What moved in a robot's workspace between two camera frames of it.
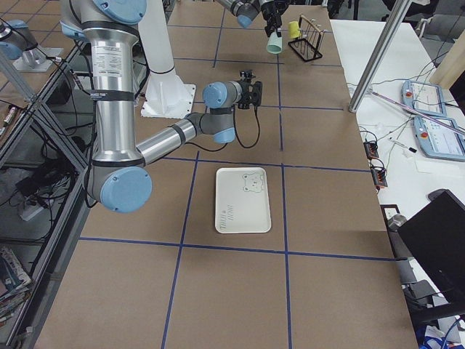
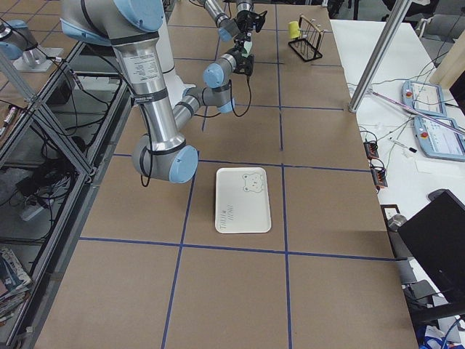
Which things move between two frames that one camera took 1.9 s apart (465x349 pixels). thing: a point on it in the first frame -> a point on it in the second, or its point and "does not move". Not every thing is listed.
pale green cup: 274,45 -> 247,48
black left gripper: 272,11 -> 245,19
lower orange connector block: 378,177 does not move
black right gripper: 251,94 -> 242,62
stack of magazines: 14,286 does not move
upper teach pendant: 424,98 does not move
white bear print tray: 242,203 does not move
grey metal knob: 395,222 does not move
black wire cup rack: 309,42 does not move
